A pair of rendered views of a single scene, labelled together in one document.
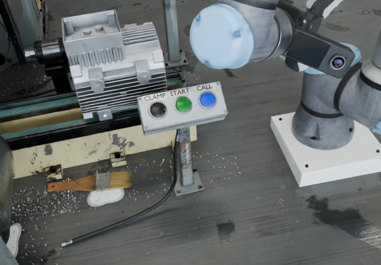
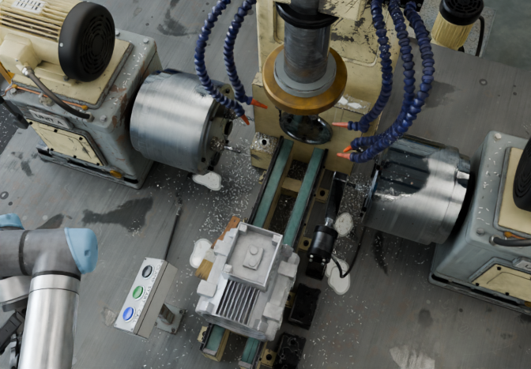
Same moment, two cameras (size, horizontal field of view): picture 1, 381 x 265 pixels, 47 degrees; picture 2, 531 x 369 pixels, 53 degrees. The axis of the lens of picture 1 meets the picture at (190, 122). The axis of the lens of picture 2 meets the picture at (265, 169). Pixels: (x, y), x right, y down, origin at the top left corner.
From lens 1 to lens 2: 1.23 m
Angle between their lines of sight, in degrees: 63
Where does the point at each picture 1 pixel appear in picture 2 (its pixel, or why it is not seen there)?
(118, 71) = (217, 269)
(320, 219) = not seen: outside the picture
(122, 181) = (203, 270)
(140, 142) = not seen: hidden behind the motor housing
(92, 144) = not seen: hidden behind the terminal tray
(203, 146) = (194, 357)
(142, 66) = (205, 288)
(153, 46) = (217, 308)
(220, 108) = (119, 321)
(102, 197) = (200, 250)
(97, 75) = (218, 247)
